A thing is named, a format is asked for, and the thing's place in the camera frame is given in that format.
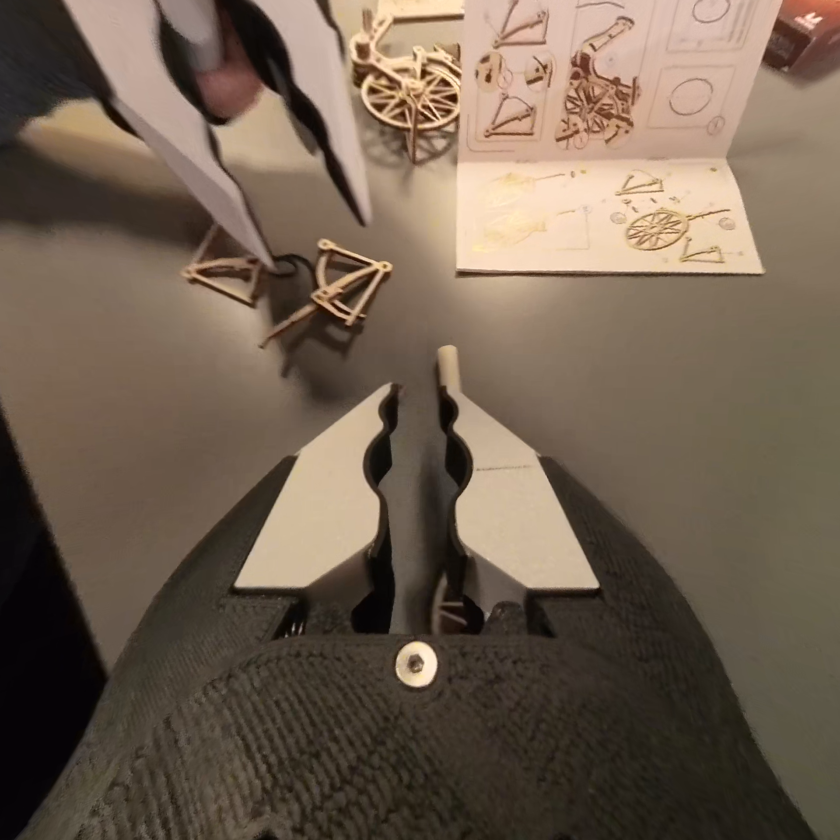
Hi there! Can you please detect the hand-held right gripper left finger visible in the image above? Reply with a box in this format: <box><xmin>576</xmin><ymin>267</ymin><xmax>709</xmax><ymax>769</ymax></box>
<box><xmin>233</xmin><ymin>382</ymin><xmax>403</xmax><ymax>634</ymax></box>

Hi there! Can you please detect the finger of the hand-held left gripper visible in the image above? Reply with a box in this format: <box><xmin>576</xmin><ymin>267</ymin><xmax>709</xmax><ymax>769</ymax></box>
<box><xmin>259</xmin><ymin>0</ymin><xmax>376</xmax><ymax>228</ymax></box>
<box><xmin>62</xmin><ymin>0</ymin><xmax>274</xmax><ymax>270</ymax></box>

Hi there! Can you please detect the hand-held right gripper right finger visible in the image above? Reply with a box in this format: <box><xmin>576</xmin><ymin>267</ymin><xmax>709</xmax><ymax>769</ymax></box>
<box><xmin>436</xmin><ymin>386</ymin><xmax>602</xmax><ymax>614</ymax></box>

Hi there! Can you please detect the small wooden spoked wheel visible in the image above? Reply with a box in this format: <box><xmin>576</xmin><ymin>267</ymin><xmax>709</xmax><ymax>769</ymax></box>
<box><xmin>430</xmin><ymin>571</ymin><xmax>483</xmax><ymax>635</ymax></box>

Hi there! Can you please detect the black rubber band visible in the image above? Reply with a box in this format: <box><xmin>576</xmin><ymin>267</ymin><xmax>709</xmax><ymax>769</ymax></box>
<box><xmin>270</xmin><ymin>252</ymin><xmax>317</xmax><ymax>283</ymax></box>

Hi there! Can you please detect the small wooden triangle frame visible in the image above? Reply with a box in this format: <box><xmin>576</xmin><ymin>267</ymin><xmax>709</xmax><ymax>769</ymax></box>
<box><xmin>180</xmin><ymin>223</ymin><xmax>271</xmax><ymax>307</ymax></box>

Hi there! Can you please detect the person's left forearm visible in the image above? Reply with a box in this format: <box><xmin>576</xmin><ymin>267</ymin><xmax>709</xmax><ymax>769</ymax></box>
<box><xmin>0</xmin><ymin>0</ymin><xmax>119</xmax><ymax>148</ymax></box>

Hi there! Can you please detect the wooden wheeled model assembly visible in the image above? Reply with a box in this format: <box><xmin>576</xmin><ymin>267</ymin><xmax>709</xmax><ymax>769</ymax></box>
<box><xmin>348</xmin><ymin>7</ymin><xmax>463</xmax><ymax>165</ymax></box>

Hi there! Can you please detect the person's left hand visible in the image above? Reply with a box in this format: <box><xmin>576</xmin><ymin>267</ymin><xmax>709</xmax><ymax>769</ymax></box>
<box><xmin>197</xmin><ymin>61</ymin><xmax>261</xmax><ymax>124</ymax></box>

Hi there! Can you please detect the wooden part sheet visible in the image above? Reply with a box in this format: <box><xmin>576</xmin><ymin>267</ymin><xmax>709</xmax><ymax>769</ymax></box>
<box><xmin>377</xmin><ymin>0</ymin><xmax>467</xmax><ymax>21</ymax></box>

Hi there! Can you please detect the pale wax stick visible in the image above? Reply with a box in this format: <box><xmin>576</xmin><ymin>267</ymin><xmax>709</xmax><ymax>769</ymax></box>
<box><xmin>436</xmin><ymin>344</ymin><xmax>464</xmax><ymax>396</ymax></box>

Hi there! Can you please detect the paper instruction booklet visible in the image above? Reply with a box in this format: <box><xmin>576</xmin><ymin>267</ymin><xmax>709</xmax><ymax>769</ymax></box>
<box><xmin>455</xmin><ymin>0</ymin><xmax>783</xmax><ymax>277</ymax></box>

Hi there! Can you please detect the dark cardboard box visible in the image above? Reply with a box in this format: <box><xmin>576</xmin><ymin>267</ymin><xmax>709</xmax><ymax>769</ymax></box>
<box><xmin>763</xmin><ymin>0</ymin><xmax>840</xmax><ymax>78</ymax></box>

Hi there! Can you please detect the wooden triangle frame with lever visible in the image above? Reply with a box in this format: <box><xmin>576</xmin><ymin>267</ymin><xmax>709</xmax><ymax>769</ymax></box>
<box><xmin>258</xmin><ymin>238</ymin><xmax>395</xmax><ymax>349</ymax></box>

